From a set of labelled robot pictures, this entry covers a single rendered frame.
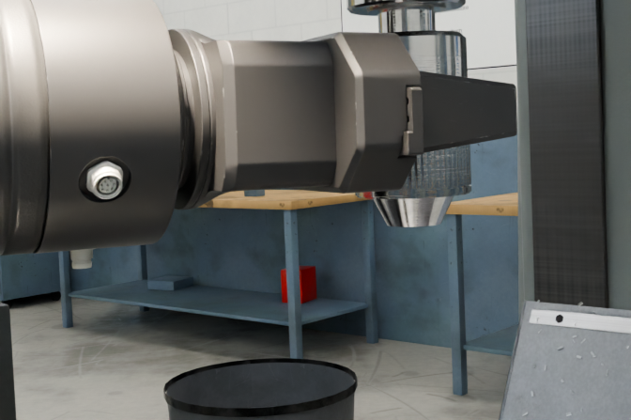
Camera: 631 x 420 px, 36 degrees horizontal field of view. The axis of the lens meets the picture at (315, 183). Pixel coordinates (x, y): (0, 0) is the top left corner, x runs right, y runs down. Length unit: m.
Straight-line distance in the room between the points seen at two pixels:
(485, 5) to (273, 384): 3.11
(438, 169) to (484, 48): 4.94
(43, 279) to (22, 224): 7.52
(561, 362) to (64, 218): 0.52
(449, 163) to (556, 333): 0.42
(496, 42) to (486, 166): 0.66
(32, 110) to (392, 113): 0.11
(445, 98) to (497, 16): 4.91
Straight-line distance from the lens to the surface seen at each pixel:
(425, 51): 0.38
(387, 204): 0.39
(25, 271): 7.75
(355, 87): 0.32
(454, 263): 4.51
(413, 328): 5.69
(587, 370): 0.77
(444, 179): 0.38
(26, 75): 0.30
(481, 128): 0.38
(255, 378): 2.68
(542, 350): 0.79
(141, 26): 0.32
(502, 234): 5.28
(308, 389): 2.65
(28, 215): 0.31
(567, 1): 0.78
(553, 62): 0.78
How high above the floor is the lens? 1.23
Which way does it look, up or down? 3 degrees down
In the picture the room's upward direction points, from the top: 2 degrees counter-clockwise
